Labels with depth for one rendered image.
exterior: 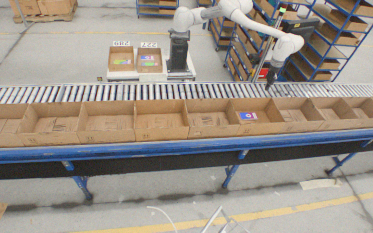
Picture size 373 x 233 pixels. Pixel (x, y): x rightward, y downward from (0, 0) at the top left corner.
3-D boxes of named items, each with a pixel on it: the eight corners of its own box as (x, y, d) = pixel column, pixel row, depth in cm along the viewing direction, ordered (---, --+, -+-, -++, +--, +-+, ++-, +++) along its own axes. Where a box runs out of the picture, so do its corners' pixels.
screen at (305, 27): (289, 64, 243) (317, 17, 198) (299, 72, 235) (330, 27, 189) (260, 71, 224) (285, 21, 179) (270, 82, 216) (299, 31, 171)
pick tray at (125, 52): (133, 52, 261) (133, 45, 254) (134, 70, 237) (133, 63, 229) (110, 53, 256) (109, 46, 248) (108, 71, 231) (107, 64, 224)
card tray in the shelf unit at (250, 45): (245, 45, 307) (247, 39, 299) (264, 46, 312) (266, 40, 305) (256, 61, 281) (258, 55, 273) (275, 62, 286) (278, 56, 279)
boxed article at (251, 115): (238, 113, 189) (239, 112, 188) (255, 113, 192) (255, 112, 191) (241, 120, 185) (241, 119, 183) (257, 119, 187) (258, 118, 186)
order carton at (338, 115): (331, 108, 211) (341, 96, 198) (348, 130, 192) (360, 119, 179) (299, 109, 204) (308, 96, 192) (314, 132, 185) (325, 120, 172)
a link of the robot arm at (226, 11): (232, 7, 152) (244, 4, 158) (216, -4, 159) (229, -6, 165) (227, 23, 162) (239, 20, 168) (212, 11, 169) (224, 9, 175)
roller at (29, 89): (32, 89, 209) (34, 87, 207) (12, 129, 175) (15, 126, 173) (27, 87, 205) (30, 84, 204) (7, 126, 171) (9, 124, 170)
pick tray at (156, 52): (160, 54, 265) (160, 47, 257) (162, 73, 240) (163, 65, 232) (137, 54, 260) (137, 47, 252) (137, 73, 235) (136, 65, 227)
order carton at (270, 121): (264, 110, 197) (271, 97, 185) (277, 135, 178) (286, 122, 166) (225, 111, 190) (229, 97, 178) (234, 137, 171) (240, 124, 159)
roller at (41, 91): (41, 88, 209) (46, 89, 211) (23, 126, 175) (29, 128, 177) (41, 84, 206) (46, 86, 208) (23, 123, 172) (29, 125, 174)
